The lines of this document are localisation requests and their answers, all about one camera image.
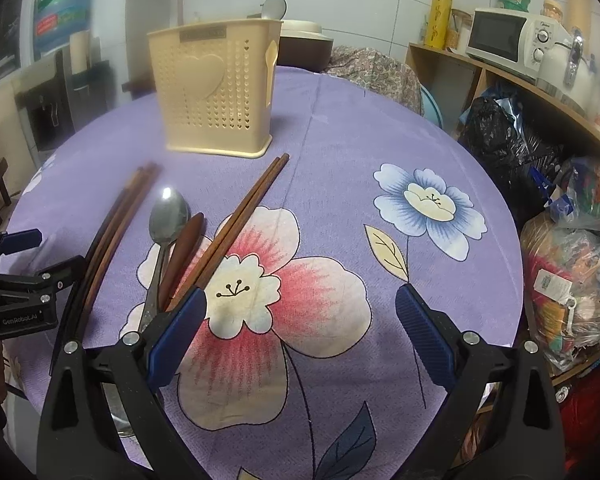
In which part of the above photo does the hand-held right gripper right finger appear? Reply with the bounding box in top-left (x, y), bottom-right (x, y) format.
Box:
top-left (395, 284), bottom-right (566, 480)

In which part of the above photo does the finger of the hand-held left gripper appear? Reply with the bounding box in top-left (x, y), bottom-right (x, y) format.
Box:
top-left (0, 228), bottom-right (43, 273)
top-left (0, 255), bottom-right (88, 317)

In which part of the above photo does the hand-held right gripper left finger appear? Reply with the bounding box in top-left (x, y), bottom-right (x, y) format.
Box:
top-left (37, 287), bottom-right (208, 480)

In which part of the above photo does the black chopstick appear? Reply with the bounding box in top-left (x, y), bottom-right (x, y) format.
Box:
top-left (55, 175), bottom-right (131, 361)
top-left (49, 200), bottom-right (116, 377)

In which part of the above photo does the brown wooden spoon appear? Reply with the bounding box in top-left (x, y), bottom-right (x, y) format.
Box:
top-left (158, 212), bottom-right (206, 311)

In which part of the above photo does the brown wooden chopstick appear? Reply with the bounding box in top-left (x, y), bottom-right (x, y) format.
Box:
top-left (166, 156), bottom-right (282, 312)
top-left (192, 153), bottom-right (291, 293)
top-left (82, 165), bottom-right (148, 291)
top-left (87, 162), bottom-right (160, 311)

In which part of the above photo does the metal spoon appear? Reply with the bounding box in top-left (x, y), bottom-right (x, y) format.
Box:
top-left (139, 187), bottom-right (191, 333)

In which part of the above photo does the cream plastic utensil holder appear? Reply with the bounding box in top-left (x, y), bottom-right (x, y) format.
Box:
top-left (146, 17), bottom-right (284, 159)

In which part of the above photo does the water dispenser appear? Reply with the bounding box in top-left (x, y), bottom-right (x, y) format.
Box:
top-left (12, 50), bottom-right (116, 153)

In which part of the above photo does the colourful plastic bag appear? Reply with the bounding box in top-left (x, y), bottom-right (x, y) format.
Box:
top-left (520, 157), bottom-right (600, 371)

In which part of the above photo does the purple floral tablecloth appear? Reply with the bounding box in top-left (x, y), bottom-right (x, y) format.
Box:
top-left (5, 65), bottom-right (526, 480)

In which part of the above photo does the black plastic bag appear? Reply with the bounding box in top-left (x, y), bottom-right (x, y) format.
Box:
top-left (457, 95), bottom-right (566, 221)

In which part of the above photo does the light blue plastic basin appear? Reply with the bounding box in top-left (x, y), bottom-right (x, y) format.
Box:
top-left (420, 85), bottom-right (443, 128)

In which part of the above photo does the blue water bottle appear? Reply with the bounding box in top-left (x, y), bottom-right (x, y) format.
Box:
top-left (32, 0), bottom-right (93, 56)

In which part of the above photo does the floral patterned cloth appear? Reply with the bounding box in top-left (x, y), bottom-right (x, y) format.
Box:
top-left (327, 46), bottom-right (426, 116)

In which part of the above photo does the wooden shelf unit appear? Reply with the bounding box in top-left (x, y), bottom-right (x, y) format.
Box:
top-left (406, 42), bottom-right (600, 161)

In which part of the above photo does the white electric kettle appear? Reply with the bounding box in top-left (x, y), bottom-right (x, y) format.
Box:
top-left (537, 27), bottom-right (598, 111)

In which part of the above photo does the glass jar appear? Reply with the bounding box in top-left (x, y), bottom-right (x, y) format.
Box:
top-left (450, 10), bottom-right (473, 53)

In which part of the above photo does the white microwave oven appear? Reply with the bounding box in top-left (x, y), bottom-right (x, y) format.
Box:
top-left (466, 7), bottom-right (561, 81)

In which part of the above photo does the brown and cream rice cooker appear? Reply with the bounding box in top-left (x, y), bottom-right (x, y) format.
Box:
top-left (277, 19), bottom-right (335, 73)

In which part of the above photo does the yellow roll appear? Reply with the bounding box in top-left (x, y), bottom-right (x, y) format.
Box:
top-left (425, 0), bottom-right (453, 48)

